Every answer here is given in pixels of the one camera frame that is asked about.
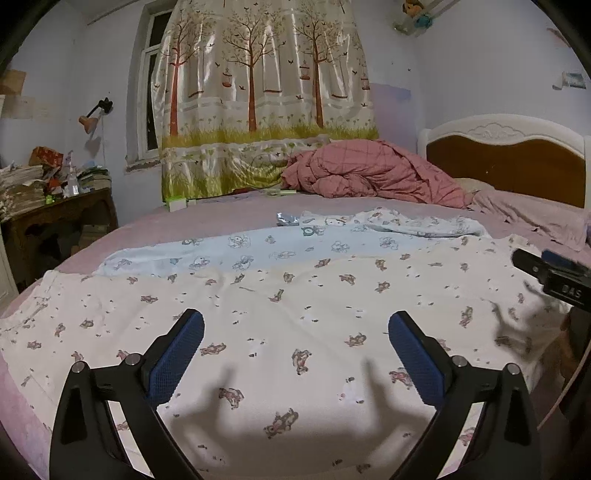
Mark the dark wooden desk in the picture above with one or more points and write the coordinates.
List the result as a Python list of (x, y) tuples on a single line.
[(55, 217)]

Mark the cardboard wall patch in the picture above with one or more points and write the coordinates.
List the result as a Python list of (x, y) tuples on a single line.
[(11, 82)]

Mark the white and brown headboard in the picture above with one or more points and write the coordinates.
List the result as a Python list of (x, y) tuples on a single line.
[(508, 161)]

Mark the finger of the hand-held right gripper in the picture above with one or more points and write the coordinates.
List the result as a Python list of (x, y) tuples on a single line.
[(531, 265), (561, 261)]

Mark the bed with pink sheet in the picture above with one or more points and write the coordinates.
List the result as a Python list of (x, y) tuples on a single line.
[(207, 219)]

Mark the white floral pants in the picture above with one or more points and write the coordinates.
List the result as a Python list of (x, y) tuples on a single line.
[(295, 314)]

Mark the light blue cartoon pants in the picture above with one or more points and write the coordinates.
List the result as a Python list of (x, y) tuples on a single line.
[(217, 251)]

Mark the pink plaid quilt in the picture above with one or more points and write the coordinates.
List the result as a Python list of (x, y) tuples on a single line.
[(369, 175)]

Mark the white window frame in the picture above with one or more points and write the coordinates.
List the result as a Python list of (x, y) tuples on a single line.
[(143, 92)]

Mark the tree print curtain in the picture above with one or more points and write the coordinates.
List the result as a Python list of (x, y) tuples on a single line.
[(258, 92)]

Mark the red box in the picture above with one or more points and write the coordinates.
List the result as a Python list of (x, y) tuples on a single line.
[(46, 157)]

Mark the silver foil packet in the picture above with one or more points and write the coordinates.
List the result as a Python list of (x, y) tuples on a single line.
[(287, 218)]

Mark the wall rack with toys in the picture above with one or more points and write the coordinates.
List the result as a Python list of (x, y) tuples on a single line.
[(418, 18)]

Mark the stack of books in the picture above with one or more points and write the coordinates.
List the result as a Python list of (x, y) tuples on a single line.
[(94, 180)]

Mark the white cartoon cat pants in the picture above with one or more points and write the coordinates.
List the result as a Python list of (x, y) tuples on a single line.
[(369, 218)]

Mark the clear plastic bottle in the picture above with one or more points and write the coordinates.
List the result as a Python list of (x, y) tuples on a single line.
[(72, 182)]

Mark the green and white box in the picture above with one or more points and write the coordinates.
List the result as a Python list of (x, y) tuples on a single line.
[(178, 204)]

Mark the pink wall lamp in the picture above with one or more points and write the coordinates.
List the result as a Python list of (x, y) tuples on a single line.
[(87, 122)]

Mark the cream pillow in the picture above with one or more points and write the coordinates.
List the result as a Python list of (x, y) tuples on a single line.
[(473, 185)]

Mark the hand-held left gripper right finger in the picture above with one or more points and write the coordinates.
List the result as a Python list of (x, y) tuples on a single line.
[(415, 364)]

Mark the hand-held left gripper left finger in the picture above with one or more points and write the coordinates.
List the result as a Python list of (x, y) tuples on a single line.
[(178, 360)]

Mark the stack of papers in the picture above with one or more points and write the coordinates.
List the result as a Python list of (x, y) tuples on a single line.
[(21, 189)]

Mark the white cabinet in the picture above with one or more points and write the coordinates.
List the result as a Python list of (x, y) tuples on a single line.
[(5, 272)]

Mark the pink pillow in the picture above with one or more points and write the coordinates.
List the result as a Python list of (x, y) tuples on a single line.
[(531, 214)]

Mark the small wall sticker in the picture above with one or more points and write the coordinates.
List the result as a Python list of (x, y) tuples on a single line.
[(571, 81)]

